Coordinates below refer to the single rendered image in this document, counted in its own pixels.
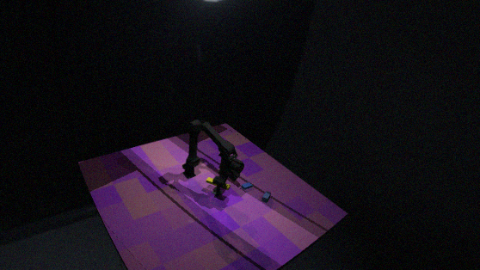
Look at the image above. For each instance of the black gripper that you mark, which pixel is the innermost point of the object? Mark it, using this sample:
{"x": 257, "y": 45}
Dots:
{"x": 221, "y": 179}

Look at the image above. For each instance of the yellow bar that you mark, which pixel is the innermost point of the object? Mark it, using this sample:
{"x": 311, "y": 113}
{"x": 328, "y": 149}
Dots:
{"x": 225, "y": 186}

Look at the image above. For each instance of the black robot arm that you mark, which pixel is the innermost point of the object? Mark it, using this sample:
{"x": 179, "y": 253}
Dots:
{"x": 225, "y": 148}

